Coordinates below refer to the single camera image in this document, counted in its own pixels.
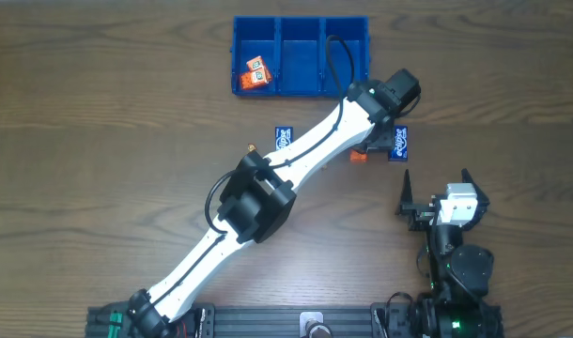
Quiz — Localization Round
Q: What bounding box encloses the blue candy pack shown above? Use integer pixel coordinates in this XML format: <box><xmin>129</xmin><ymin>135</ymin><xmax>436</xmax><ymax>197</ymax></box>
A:
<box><xmin>390</xmin><ymin>125</ymin><xmax>409</xmax><ymax>162</ymax></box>
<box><xmin>274</xmin><ymin>126</ymin><xmax>294</xmax><ymax>152</ymax></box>

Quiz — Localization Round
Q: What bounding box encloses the mounting rail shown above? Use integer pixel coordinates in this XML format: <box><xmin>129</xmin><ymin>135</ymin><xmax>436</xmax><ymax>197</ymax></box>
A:
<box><xmin>85</xmin><ymin>302</ymin><xmax>503</xmax><ymax>338</ymax></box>

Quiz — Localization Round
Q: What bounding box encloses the blue tray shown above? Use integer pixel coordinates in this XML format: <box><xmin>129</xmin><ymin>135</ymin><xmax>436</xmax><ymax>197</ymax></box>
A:
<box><xmin>229</xmin><ymin>15</ymin><xmax>371</xmax><ymax>99</ymax></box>

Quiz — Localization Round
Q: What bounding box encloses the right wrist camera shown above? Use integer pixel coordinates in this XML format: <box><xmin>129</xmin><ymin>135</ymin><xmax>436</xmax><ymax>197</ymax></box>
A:
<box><xmin>437</xmin><ymin>182</ymin><xmax>479</xmax><ymax>225</ymax></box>

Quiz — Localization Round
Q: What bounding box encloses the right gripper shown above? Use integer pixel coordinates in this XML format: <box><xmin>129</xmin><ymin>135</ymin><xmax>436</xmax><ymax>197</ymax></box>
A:
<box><xmin>395</xmin><ymin>167</ymin><xmax>490</xmax><ymax>232</ymax></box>

